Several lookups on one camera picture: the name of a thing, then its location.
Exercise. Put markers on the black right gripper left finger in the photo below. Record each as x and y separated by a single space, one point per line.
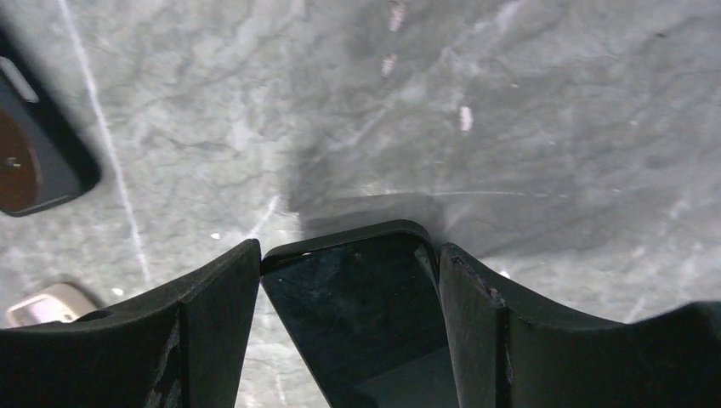
181 344

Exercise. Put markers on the small matte black phone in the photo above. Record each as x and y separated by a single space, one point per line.
44 162

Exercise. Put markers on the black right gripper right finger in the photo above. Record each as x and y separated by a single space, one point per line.
512 347

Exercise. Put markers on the black smartphone silver edge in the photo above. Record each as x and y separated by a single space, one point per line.
362 308

